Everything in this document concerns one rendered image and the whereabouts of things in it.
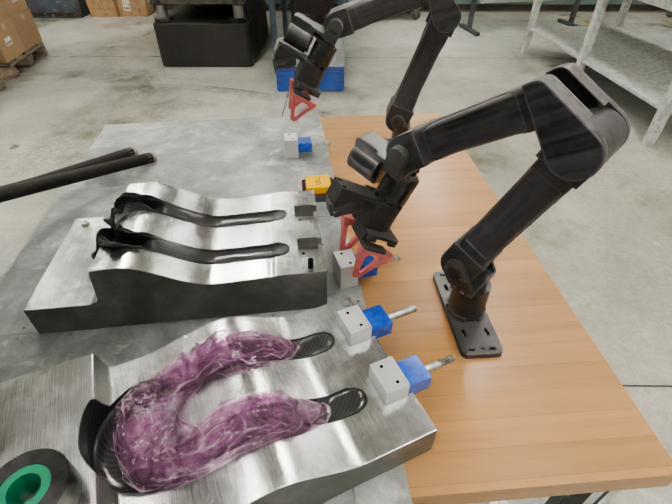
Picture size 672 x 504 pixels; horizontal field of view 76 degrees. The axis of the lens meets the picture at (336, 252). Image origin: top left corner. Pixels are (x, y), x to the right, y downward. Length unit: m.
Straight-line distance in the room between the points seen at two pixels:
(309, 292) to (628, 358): 1.52
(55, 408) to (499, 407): 0.59
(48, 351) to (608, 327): 1.93
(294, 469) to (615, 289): 1.97
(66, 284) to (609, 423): 0.89
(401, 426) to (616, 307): 1.73
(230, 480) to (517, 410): 0.42
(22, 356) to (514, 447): 0.77
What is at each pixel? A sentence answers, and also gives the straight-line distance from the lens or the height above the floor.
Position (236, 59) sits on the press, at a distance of 4.85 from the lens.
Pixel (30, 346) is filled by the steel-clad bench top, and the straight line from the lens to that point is 0.90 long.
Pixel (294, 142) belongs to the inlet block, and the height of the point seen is 0.85.
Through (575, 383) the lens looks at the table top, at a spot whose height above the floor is 0.80.
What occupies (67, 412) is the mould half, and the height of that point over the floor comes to 0.91.
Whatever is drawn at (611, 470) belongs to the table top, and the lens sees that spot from 0.73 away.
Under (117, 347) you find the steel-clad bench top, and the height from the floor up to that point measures 0.80.
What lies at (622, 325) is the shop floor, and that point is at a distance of 2.17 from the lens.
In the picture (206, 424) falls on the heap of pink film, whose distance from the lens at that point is 0.57.
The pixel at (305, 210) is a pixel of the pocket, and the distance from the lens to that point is 0.90.
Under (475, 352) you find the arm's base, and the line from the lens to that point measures 0.75.
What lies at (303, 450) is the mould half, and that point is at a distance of 0.56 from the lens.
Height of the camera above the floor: 1.38
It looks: 40 degrees down
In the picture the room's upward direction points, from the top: straight up
